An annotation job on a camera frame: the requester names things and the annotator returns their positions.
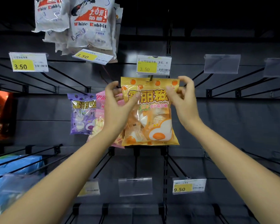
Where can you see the purple marshmallow packets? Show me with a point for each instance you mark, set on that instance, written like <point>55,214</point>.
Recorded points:
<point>80,114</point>

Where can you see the bunch of dark red packets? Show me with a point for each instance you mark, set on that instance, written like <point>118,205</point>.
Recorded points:
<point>0,114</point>

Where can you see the blue white packet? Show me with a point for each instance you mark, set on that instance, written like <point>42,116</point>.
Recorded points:
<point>14,170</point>

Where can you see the person's right forearm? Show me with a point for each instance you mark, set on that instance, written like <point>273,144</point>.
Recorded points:
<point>235,170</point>

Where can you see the orange marshmallow packets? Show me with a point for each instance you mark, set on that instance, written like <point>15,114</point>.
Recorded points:
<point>154,123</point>

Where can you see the pink marshmallow packet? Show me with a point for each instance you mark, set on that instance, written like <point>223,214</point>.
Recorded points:
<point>99,107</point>

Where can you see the bunch of white candy bags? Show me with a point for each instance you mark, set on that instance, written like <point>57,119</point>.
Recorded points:
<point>91,25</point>

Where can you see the dark grey hook shelf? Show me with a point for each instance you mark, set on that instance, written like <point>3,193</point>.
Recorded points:
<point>224,125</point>

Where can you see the person's left forearm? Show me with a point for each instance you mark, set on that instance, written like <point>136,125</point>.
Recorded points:
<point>60,179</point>

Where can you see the person's left hand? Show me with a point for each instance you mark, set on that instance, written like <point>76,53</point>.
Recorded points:
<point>115,114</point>

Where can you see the person's right hand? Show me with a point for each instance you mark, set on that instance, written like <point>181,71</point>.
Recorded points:
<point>186,109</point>

